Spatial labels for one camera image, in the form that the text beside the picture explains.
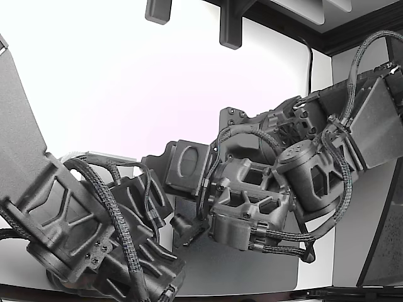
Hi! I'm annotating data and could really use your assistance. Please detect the black part-holding gripper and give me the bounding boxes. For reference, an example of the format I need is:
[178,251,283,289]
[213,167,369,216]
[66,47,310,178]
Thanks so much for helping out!
[108,169,174,229]

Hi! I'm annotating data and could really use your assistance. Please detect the grey mat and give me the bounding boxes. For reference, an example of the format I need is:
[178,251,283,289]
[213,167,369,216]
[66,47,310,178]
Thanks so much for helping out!
[172,194,300,291]

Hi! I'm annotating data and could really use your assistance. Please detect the black table edge rail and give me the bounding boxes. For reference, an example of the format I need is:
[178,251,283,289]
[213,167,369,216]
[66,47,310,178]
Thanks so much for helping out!
[0,281,403,302]

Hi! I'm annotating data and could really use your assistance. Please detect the white foam panel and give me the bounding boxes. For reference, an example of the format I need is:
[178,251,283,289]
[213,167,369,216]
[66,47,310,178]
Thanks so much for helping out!
[270,0,326,26]

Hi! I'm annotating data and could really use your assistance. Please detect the braided black arm cable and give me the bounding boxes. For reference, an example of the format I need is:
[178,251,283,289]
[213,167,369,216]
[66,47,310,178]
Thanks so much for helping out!
[341,30,399,126]
[61,157,152,302]

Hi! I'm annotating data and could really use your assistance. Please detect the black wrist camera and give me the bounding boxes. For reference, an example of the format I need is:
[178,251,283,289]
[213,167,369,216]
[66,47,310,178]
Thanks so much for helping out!
[169,213,210,249]

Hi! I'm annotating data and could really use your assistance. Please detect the black frame beam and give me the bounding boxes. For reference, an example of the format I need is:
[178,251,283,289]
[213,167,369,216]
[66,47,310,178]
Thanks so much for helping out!
[201,0,403,57]

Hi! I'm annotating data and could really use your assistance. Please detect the black gripper oval recess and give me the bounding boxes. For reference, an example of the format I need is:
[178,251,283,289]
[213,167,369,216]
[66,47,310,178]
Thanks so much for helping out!
[140,140,219,199]

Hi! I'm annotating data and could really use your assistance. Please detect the black robot arm with gripper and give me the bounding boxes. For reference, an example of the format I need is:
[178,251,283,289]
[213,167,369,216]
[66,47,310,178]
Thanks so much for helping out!
[207,30,403,264]

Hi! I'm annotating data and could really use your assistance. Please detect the dark mesh panel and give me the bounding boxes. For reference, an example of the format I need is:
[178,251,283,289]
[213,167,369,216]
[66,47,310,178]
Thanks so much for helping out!
[356,171,403,288]

